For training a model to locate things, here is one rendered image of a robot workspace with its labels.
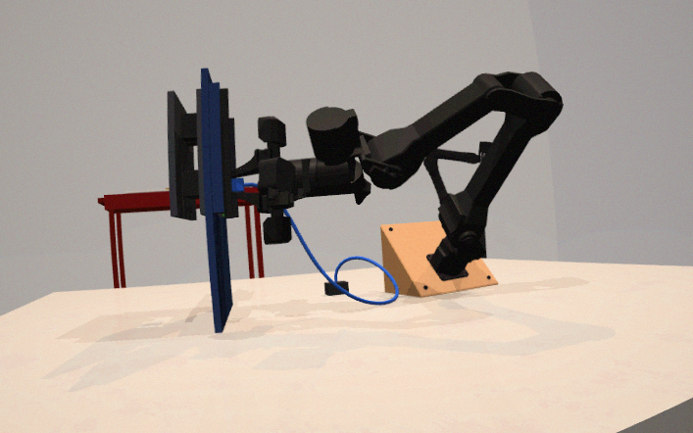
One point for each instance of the blue ethernet cable with plug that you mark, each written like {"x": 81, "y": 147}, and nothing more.
{"x": 238, "y": 186}

